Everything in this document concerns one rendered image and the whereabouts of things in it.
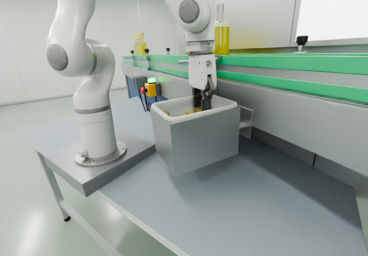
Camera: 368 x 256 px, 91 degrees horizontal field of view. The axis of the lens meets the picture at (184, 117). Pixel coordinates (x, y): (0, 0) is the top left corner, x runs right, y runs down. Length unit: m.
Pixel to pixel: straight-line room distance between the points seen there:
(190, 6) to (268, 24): 0.39
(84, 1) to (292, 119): 0.65
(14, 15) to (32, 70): 1.36
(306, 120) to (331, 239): 0.27
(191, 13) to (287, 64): 0.26
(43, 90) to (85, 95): 6.08
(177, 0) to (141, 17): 6.38
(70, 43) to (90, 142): 0.33
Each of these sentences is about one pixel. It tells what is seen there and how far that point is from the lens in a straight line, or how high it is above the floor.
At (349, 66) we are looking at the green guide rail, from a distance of 0.47.
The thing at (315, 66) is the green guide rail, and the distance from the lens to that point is 0.49.
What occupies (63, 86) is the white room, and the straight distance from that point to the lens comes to 6.66.
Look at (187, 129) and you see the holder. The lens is 0.46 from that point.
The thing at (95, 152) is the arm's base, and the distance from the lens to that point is 0.74.
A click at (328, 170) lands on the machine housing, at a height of 0.76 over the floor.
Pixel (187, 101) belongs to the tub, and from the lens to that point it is 0.62.
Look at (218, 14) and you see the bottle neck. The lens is 0.79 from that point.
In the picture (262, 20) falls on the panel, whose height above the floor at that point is 1.25.
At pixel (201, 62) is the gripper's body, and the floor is 1.13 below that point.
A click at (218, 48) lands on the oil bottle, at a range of 0.76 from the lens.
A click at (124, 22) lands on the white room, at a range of 6.70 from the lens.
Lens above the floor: 1.17
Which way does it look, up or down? 21 degrees down
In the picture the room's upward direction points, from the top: 4 degrees counter-clockwise
